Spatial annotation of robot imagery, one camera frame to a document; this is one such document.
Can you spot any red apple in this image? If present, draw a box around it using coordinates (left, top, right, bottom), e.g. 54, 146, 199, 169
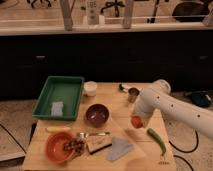
131, 116, 143, 129

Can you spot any metal measuring cup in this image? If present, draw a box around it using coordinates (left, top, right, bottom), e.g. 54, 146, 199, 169
128, 88, 139, 103

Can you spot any white paper cup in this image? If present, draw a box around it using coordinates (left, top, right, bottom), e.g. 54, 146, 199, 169
84, 81, 98, 97

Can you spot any blue folded cloth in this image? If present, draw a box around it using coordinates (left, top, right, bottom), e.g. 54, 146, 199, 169
106, 137, 134, 162

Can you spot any black power cable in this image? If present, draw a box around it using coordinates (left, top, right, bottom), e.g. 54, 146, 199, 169
168, 129, 200, 171

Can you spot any silver metal spoon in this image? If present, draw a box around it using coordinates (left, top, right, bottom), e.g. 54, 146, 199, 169
77, 132, 110, 138

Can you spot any black-handled utensil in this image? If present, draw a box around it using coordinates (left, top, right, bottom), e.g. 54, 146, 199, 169
118, 83, 135, 93

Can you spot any bunch of dark grapes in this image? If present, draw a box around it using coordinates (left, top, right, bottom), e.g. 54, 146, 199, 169
63, 138, 85, 154

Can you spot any dark teal bag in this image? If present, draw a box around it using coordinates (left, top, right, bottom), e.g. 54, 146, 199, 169
190, 92, 212, 108

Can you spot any orange plastic bowl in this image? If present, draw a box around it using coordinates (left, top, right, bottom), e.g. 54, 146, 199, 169
45, 132, 74, 164

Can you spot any dark purple bowl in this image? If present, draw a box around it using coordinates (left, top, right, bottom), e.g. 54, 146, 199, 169
85, 104, 109, 127

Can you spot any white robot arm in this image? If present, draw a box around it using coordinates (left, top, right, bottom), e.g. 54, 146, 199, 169
132, 79, 213, 139

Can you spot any green plastic tray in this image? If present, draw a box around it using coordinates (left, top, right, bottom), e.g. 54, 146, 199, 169
33, 76, 84, 121

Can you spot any pale blue sponge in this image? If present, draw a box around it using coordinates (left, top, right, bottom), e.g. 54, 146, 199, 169
51, 102, 63, 116

